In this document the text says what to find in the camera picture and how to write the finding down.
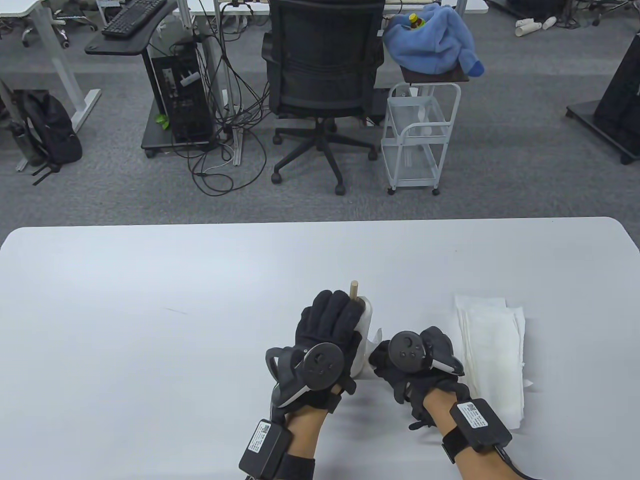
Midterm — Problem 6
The person's left hand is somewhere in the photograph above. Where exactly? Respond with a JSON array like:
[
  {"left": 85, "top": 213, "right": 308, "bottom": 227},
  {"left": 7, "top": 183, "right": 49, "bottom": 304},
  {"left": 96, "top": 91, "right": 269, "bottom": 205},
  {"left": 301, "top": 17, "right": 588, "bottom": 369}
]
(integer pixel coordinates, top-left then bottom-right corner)
[{"left": 272, "top": 290, "right": 363, "bottom": 415}]

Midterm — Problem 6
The person's right hand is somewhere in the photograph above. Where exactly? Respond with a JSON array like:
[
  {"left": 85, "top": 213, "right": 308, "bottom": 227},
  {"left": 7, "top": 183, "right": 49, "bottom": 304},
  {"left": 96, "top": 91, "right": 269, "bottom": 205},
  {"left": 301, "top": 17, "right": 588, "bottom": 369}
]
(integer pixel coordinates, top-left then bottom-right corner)
[{"left": 368, "top": 326, "right": 471, "bottom": 431}]

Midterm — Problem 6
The white paper towel roll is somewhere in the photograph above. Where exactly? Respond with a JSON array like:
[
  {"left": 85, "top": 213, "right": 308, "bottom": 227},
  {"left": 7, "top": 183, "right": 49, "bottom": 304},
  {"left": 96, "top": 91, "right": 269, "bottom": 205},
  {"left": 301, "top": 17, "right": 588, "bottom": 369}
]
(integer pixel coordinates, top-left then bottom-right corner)
[{"left": 348, "top": 295, "right": 375, "bottom": 378}]

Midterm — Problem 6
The torn white paper towel sheet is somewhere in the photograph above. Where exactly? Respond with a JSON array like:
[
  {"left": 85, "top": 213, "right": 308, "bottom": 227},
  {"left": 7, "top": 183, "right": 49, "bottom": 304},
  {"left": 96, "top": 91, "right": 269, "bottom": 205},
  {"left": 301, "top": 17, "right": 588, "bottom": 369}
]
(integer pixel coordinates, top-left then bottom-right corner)
[{"left": 369, "top": 326, "right": 385, "bottom": 373}]

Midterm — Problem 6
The pile of paper towel sheets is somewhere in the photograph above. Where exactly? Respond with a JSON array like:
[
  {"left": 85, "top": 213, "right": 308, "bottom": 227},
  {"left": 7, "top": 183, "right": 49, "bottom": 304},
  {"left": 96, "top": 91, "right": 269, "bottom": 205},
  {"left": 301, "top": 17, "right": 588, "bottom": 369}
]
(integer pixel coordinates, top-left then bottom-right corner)
[{"left": 454, "top": 295, "right": 535, "bottom": 431}]

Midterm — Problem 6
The person's left forearm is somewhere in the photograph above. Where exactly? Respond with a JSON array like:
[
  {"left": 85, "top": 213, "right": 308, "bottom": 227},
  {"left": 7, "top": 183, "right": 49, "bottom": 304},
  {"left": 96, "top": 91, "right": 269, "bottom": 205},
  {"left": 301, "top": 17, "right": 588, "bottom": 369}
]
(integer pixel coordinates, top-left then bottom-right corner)
[{"left": 285, "top": 392, "right": 328, "bottom": 458}]

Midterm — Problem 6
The person's right forearm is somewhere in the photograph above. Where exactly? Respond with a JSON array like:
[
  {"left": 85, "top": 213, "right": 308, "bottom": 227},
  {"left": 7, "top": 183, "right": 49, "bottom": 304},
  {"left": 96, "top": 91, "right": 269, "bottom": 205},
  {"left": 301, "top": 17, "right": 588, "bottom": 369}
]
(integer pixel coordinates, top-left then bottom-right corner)
[{"left": 422, "top": 387, "right": 526, "bottom": 480}]

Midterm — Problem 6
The black right hand controller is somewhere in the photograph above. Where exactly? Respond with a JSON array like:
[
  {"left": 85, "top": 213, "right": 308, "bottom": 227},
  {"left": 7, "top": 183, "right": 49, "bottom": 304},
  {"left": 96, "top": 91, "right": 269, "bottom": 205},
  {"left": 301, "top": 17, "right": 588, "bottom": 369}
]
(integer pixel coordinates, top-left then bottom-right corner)
[{"left": 389, "top": 331, "right": 465, "bottom": 376}]

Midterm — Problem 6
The black hand controller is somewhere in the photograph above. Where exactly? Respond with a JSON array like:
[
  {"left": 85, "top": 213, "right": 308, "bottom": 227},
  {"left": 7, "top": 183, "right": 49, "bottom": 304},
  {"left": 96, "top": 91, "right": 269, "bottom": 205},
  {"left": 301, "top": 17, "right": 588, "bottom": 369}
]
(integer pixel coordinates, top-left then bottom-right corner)
[
  {"left": 265, "top": 342, "right": 346, "bottom": 407},
  {"left": 389, "top": 331, "right": 465, "bottom": 376}
]

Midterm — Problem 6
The black left hand controller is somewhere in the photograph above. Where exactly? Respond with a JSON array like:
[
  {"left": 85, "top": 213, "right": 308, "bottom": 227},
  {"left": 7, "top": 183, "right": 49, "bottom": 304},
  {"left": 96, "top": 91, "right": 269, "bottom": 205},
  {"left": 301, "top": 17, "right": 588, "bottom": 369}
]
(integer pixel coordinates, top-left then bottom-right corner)
[{"left": 265, "top": 342, "right": 346, "bottom": 407}]

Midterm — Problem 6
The black right wrist sensor box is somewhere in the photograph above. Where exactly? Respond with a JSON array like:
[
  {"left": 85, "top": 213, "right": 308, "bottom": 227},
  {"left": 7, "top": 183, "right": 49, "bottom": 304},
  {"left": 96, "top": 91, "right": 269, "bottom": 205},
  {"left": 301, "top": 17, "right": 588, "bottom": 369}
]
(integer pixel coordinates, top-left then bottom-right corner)
[{"left": 449, "top": 398, "right": 513, "bottom": 453}]

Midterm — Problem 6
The black wrist sensor box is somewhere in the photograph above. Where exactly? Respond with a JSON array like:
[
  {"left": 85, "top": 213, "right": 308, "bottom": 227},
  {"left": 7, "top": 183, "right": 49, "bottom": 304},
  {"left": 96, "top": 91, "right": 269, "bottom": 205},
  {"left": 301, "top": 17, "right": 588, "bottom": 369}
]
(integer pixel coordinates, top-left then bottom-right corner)
[
  {"left": 238, "top": 419, "right": 293, "bottom": 479},
  {"left": 449, "top": 398, "right": 513, "bottom": 453}
]

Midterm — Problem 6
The black left wrist sensor box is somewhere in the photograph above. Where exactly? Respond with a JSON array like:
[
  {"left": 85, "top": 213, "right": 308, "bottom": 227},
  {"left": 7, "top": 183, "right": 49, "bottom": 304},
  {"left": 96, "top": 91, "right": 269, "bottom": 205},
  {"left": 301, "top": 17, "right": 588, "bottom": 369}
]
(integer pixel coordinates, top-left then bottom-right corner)
[{"left": 238, "top": 419, "right": 293, "bottom": 479}]

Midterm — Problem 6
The black wheeled computer platform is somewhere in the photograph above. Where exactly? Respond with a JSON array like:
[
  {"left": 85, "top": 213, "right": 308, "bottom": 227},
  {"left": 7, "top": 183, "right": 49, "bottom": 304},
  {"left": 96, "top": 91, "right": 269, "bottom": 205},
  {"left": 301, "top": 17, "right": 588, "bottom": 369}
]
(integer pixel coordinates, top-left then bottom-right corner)
[{"left": 141, "top": 97, "right": 221, "bottom": 159}]

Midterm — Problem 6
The black computer tower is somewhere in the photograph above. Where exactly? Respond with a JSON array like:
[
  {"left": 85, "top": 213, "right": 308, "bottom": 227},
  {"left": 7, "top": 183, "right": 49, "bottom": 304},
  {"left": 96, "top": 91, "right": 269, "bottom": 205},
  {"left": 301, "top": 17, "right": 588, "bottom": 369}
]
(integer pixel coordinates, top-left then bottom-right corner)
[{"left": 142, "top": 42, "right": 217, "bottom": 146}]

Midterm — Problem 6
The black office chair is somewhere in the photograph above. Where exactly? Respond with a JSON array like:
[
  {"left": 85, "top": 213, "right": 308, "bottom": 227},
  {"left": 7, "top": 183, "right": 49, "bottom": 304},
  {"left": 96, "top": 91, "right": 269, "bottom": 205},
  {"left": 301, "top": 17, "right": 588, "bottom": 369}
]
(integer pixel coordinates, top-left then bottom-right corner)
[{"left": 261, "top": 0, "right": 387, "bottom": 196}]

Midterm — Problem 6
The brown stool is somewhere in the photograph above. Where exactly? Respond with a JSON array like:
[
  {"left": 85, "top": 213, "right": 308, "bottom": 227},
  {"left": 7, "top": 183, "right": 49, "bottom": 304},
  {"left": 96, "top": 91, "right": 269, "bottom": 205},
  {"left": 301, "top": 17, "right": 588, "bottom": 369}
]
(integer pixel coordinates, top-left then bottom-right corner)
[{"left": 401, "top": 65, "right": 471, "bottom": 84}]

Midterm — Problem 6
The blue fleece jacket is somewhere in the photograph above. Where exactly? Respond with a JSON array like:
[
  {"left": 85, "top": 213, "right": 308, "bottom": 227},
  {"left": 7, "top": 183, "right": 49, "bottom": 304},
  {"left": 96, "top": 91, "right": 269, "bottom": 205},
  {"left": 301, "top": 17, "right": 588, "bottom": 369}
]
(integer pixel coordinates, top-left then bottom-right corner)
[{"left": 383, "top": 2, "right": 486, "bottom": 77}]

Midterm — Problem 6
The black backpack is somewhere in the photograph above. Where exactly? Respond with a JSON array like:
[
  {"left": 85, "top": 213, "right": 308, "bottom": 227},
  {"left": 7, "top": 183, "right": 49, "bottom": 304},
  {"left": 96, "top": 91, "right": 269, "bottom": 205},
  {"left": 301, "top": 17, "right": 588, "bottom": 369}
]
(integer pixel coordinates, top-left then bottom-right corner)
[{"left": 14, "top": 89, "right": 83, "bottom": 186}]

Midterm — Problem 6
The black keyboard tray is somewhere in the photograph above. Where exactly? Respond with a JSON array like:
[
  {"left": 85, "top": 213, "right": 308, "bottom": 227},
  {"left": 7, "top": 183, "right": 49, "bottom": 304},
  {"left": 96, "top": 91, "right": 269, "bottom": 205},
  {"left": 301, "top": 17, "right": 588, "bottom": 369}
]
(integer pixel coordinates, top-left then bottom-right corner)
[{"left": 84, "top": 0, "right": 178, "bottom": 56}]

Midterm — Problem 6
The grey water bottle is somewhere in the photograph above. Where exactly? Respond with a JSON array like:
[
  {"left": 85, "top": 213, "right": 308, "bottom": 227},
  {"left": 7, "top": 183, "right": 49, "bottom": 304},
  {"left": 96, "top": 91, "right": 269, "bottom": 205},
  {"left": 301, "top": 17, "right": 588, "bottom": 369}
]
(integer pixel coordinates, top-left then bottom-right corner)
[{"left": 6, "top": 122, "right": 36, "bottom": 167}]

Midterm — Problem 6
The black floor stand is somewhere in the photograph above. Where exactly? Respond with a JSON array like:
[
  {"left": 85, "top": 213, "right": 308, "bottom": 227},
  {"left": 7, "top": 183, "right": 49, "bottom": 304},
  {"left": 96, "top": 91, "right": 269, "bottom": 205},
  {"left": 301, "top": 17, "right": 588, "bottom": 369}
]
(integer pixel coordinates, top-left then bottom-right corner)
[{"left": 565, "top": 30, "right": 640, "bottom": 166}]

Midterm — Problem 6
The black keyboard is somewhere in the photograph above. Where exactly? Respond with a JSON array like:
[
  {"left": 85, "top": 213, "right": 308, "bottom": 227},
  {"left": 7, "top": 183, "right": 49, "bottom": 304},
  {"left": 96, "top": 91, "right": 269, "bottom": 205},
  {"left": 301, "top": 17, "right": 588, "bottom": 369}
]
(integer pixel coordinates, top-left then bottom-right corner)
[{"left": 101, "top": 0, "right": 168, "bottom": 40}]

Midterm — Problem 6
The white desk with slanted leg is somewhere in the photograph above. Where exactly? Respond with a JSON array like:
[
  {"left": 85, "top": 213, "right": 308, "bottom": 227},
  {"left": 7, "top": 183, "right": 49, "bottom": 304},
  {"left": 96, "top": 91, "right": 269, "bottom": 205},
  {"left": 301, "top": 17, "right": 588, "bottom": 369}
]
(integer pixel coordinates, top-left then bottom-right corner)
[{"left": 0, "top": 0, "right": 102, "bottom": 172}]

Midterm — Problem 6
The chrome chair base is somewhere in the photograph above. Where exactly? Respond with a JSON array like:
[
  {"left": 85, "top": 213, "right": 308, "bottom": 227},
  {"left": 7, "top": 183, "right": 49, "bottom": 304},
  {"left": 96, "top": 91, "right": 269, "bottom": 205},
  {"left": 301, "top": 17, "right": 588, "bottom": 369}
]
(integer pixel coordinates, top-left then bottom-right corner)
[
  {"left": 21, "top": 25, "right": 71, "bottom": 50},
  {"left": 52, "top": 9, "right": 99, "bottom": 33}
]

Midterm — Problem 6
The black right wrist strap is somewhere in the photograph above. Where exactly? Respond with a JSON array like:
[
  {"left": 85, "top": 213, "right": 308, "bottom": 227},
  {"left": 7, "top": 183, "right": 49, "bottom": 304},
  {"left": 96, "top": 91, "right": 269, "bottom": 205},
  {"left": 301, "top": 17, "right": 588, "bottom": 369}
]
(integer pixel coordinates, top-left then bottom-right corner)
[{"left": 440, "top": 427, "right": 473, "bottom": 464}]

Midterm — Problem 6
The black wrist strap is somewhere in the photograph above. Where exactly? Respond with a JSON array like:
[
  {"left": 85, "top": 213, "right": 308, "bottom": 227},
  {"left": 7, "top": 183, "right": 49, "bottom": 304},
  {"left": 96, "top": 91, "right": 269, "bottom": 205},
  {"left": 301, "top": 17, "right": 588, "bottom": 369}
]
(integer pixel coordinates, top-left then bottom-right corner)
[
  {"left": 440, "top": 427, "right": 473, "bottom": 464},
  {"left": 270, "top": 452, "right": 317, "bottom": 480}
]

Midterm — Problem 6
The black sensor box cable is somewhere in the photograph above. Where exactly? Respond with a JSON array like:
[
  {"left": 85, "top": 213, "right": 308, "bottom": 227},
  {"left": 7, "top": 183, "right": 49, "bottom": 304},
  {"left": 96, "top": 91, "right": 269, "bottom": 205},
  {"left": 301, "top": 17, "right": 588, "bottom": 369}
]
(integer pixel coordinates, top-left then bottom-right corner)
[{"left": 495, "top": 446, "right": 543, "bottom": 480}]

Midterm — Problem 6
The black left wrist strap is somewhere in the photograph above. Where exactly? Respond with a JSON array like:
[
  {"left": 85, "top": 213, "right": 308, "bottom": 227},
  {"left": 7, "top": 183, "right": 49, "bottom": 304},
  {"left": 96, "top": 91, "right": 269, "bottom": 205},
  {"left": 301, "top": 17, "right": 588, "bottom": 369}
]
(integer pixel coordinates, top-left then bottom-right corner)
[{"left": 270, "top": 452, "right": 317, "bottom": 480}]

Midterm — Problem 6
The tangle of black cables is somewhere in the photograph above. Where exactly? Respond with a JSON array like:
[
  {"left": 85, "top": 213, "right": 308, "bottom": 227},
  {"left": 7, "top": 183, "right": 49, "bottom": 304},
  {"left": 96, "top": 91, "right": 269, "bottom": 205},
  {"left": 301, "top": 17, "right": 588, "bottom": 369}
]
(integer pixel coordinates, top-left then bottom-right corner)
[{"left": 172, "top": 0, "right": 273, "bottom": 197}]

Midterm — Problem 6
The white wire cart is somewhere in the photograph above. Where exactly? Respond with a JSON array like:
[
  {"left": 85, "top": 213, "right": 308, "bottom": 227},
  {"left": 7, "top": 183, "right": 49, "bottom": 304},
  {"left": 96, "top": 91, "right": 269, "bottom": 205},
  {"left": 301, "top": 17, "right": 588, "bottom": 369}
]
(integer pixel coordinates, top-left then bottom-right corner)
[{"left": 381, "top": 82, "right": 462, "bottom": 196}]

